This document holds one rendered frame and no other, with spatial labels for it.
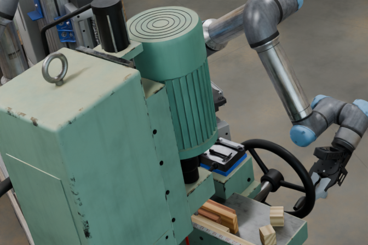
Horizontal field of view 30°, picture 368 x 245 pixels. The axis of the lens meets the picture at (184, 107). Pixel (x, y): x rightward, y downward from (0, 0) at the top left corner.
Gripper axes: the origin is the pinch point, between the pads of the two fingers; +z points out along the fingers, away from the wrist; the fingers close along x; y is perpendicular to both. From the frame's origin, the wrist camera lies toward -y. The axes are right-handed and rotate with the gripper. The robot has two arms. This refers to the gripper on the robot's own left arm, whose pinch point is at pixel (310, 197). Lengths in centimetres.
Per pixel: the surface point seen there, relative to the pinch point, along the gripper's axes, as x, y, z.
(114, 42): 7, -98, 10
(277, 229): -10.1, -29.0, 17.9
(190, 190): 5, -50, 22
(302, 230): -14.6, -26.0, 14.7
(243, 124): 107, 113, -47
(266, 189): 7.3, -12.9, 6.3
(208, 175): 4.9, -46.9, 16.5
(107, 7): 7, -104, 6
